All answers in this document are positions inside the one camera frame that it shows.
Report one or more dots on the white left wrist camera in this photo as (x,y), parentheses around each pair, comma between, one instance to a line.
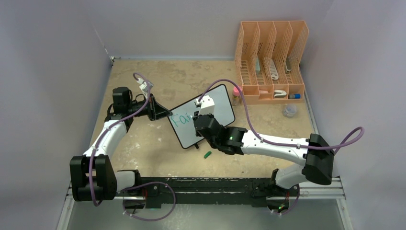
(144,87)

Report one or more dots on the peach plastic file organizer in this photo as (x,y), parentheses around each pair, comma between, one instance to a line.
(267,58)

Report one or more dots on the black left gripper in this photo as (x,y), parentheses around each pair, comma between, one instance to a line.
(155,111)

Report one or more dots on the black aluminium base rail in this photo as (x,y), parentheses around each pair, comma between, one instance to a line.
(256,192)

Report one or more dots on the white long tool in organizer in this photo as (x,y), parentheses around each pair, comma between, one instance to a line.
(273,71)

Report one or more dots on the white stapler in organizer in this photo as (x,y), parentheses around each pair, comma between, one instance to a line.
(279,93)

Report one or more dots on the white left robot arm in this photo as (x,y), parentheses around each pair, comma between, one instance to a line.
(92,174)

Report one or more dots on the clear small plastic jar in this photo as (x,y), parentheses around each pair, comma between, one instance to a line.
(290,110)

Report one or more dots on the green marker cap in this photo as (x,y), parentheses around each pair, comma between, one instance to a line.
(207,154)

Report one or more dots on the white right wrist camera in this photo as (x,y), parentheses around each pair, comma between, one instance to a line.
(205,105)

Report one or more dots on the pink cartoon bottle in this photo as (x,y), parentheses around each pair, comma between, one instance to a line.
(236,96)

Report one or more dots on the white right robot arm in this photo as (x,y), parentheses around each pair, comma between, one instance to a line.
(311,160)

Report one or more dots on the blue capped item in organizer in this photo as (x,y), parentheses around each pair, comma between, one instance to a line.
(294,96)

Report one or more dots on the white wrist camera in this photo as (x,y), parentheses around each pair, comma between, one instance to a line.
(205,105)
(144,87)

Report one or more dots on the grey tool in organizer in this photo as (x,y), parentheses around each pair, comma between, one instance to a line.
(287,67)

